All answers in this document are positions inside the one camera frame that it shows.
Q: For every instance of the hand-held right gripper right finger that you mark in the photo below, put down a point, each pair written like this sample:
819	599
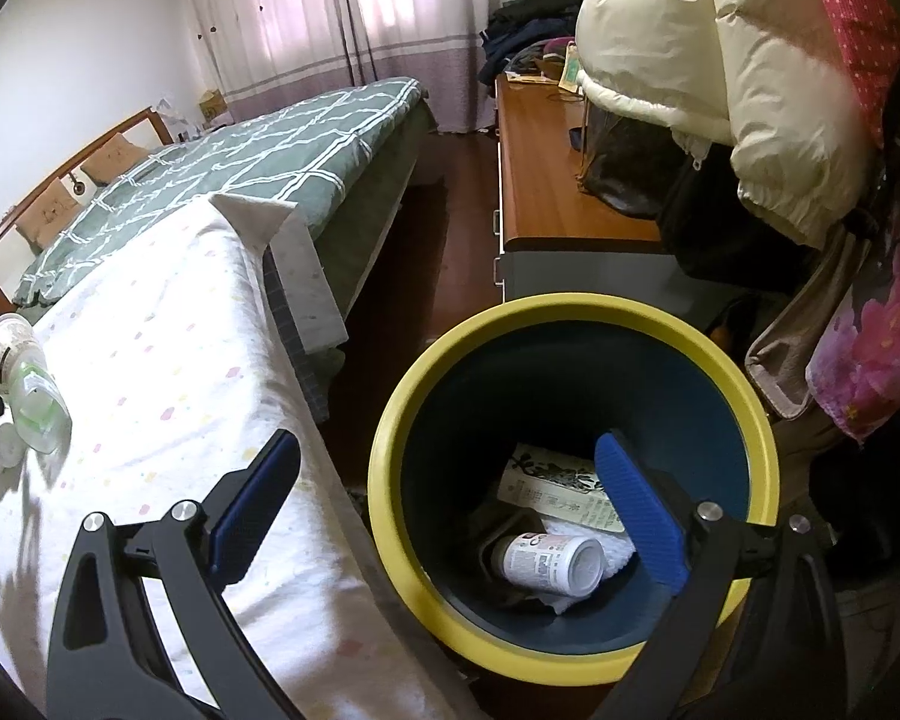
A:
641	510

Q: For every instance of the black garment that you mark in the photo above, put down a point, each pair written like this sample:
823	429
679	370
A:
720	232

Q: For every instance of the beige garment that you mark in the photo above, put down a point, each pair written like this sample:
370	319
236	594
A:
795	345

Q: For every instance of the white printed cardboard box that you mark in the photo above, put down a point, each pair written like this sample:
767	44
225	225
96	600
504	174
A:
547	484

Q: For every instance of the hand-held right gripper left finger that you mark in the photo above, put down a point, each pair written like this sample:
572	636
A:
255	510

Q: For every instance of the pile of dark clothes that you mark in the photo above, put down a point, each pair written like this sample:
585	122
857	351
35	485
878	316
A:
525	22

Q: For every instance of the white dotted tablecloth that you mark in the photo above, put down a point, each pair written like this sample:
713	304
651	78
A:
157	360

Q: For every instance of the cream puffer jacket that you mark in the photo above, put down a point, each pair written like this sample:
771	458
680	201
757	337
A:
720	52

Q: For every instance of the wooden headboard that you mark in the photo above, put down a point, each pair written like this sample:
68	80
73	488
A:
45	199

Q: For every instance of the white pill bottle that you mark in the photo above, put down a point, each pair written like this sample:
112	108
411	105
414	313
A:
547	562

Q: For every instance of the pink and white curtains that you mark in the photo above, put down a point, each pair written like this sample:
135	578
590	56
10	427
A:
390	15

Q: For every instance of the brown patterned bag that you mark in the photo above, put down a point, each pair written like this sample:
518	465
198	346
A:
622	165

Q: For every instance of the paper cup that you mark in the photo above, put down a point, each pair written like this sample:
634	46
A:
11	349

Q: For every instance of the bed with green plaid duvet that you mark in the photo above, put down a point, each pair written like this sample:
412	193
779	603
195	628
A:
270	157

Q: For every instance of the wooden dresser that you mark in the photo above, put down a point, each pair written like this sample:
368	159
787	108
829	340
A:
540	187

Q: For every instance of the yellow rimmed blue trash bin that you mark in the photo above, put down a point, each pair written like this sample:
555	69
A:
570	382

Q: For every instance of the pink quilted jacket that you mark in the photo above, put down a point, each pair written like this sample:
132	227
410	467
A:
855	30

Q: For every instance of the brown pillow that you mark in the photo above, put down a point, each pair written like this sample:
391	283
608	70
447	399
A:
116	159
49	221

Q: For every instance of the floral print garment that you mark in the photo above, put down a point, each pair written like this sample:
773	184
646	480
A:
870	345

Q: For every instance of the clear bottle with green label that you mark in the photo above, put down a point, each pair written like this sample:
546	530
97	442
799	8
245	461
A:
41	409

